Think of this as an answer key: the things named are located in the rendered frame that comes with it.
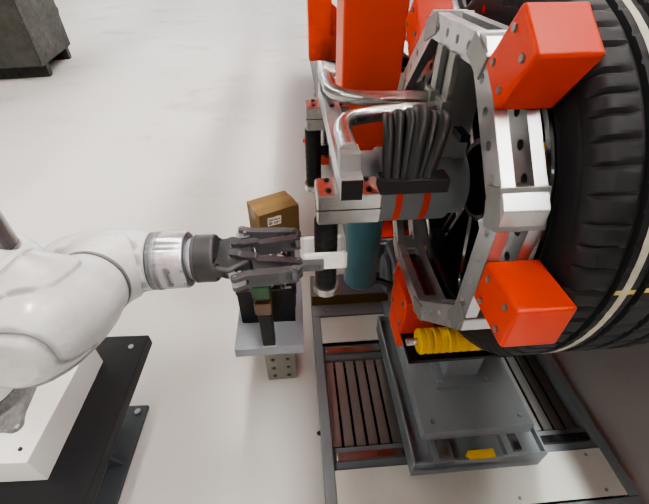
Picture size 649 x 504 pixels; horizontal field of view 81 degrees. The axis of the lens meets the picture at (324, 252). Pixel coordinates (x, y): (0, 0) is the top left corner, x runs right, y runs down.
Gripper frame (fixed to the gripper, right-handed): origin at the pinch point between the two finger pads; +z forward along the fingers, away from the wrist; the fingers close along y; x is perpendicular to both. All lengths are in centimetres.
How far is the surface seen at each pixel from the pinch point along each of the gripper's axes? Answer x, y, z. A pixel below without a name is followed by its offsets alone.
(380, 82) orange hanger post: 8, -60, 20
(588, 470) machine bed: -75, 10, 73
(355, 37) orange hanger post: 19, -60, 13
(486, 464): -70, 8, 43
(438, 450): -66, 5, 30
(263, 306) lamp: -22.9, -10.2, -12.3
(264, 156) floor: -83, -210, -26
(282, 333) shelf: -38.1, -14.5, -9.3
